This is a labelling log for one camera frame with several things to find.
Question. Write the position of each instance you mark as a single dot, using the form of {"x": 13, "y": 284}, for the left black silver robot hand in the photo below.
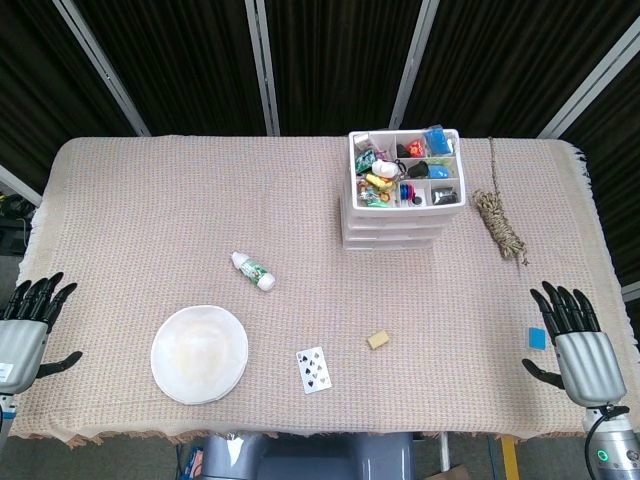
{"x": 20, "y": 345}

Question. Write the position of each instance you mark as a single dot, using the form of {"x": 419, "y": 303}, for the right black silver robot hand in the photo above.
{"x": 590, "y": 365}

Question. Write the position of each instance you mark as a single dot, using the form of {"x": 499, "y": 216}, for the yellow sponge block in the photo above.
{"x": 378, "y": 340}

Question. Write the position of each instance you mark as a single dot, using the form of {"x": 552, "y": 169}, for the clear plastic drawer with pendant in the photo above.
{"x": 390, "y": 222}

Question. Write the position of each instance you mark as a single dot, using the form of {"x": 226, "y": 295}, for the clear drawer with white ball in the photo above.
{"x": 390, "y": 246}

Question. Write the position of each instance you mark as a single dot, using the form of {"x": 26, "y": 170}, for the clear drawer with blue clip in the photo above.
{"x": 390, "y": 235}

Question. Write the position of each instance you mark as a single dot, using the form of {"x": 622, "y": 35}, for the white plastic drawer unit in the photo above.
{"x": 395, "y": 211}

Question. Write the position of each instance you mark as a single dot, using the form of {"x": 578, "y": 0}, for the blue square pad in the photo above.
{"x": 538, "y": 339}

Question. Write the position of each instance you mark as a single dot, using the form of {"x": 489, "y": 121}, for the white table leg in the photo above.
{"x": 445, "y": 450}

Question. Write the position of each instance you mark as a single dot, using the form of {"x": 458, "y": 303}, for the brown cardboard piece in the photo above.
{"x": 456, "y": 473}

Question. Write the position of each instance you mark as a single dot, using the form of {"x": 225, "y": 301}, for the white paper plate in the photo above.
{"x": 200, "y": 355}

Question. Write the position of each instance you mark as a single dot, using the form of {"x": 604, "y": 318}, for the blue printed package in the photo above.
{"x": 195, "y": 462}

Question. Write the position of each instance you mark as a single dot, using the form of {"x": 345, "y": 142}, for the black binder clips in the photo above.
{"x": 444, "y": 196}

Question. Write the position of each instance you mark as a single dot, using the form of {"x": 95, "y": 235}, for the white bottle green label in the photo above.
{"x": 252, "y": 271}

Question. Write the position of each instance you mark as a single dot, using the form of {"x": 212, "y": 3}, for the blue red disc stack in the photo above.
{"x": 407, "y": 191}

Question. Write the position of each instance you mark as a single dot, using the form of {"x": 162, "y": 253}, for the black small pouch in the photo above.
{"x": 418, "y": 170}

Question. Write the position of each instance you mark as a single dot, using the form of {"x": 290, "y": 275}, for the blue plastic packet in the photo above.
{"x": 436, "y": 141}

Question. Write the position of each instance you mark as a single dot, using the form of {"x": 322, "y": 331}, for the eight of spades card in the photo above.
{"x": 314, "y": 371}

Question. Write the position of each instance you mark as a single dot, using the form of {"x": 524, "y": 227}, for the orange red small toy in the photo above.
{"x": 416, "y": 148}

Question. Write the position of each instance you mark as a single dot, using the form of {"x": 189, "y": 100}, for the yellow wrapped packet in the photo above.
{"x": 377, "y": 182}

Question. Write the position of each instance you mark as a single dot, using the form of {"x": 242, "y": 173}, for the white crumpled lump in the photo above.
{"x": 383, "y": 169}

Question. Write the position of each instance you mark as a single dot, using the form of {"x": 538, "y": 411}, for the grey robot torso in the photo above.
{"x": 310, "y": 460}

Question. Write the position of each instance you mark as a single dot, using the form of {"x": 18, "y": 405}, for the teal snack packet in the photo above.
{"x": 365, "y": 164}

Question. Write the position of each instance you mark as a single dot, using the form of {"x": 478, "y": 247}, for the beige woven tablecloth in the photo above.
{"x": 300, "y": 225}

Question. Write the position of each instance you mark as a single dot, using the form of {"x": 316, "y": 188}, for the beige paper sachet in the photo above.
{"x": 362, "y": 142}

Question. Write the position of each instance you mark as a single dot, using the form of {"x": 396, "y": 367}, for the black pleated curtain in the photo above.
{"x": 200, "y": 50}

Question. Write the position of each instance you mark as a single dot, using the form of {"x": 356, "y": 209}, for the aluminium frame post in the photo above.
{"x": 101, "y": 65}
{"x": 414, "y": 65}
{"x": 263, "y": 65}
{"x": 590, "y": 90}
{"x": 20, "y": 187}

